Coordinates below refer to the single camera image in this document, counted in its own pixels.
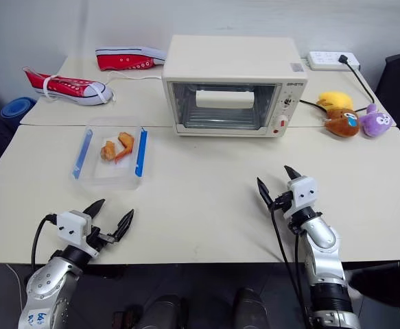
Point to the small fried chicken piece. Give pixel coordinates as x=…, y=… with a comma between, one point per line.
x=107, y=150

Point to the clear plastic container blue clips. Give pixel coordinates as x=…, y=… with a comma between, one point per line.
x=117, y=178

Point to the white power strip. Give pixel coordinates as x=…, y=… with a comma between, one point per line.
x=323, y=61

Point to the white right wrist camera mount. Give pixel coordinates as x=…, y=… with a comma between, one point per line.
x=302, y=195

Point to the dark rounded shape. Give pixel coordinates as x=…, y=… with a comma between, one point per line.
x=163, y=313
x=252, y=310

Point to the blue container latch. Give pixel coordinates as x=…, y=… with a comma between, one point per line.
x=83, y=154
x=141, y=150

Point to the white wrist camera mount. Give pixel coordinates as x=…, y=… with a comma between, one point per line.
x=302, y=195
x=71, y=228

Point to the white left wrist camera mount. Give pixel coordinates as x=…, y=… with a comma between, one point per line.
x=71, y=228

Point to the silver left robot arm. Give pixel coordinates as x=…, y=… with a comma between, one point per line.
x=47, y=284

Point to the cream toaster oven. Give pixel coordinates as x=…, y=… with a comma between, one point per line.
x=230, y=58

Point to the brown plush toy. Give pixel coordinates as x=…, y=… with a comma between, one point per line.
x=343, y=123

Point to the yellow plush toy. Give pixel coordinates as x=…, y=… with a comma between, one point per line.
x=337, y=99

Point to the long fried chicken wing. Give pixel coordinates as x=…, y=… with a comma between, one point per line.
x=126, y=142

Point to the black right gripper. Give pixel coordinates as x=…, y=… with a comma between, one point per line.
x=282, y=203

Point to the black power plug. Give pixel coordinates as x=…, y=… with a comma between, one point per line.
x=343, y=59

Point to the red shoe pencil case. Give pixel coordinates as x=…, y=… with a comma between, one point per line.
x=127, y=61
x=69, y=87

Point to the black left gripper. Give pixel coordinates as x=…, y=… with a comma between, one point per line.
x=98, y=240

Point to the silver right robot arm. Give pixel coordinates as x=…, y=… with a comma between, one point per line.
x=323, y=253

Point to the purple plush toy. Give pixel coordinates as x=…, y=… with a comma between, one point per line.
x=376, y=121

